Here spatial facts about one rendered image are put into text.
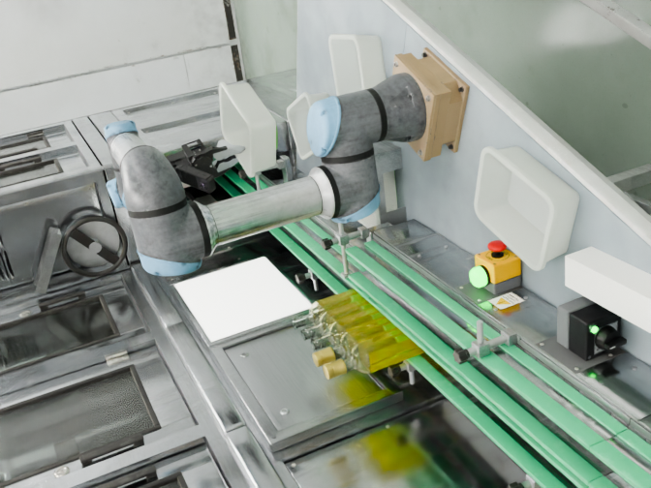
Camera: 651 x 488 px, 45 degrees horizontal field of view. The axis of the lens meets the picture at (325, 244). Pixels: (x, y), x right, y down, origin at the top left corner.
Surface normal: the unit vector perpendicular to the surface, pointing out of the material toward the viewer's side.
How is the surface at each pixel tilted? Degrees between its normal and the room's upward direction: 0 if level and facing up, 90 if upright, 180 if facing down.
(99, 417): 90
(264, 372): 91
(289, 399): 90
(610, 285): 0
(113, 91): 90
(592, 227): 0
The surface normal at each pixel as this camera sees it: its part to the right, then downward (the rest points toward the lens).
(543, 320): -0.12, -0.89
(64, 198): 0.42, 0.35
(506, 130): -0.90, 0.29
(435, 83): 0.04, -0.71
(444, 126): 0.44, 0.64
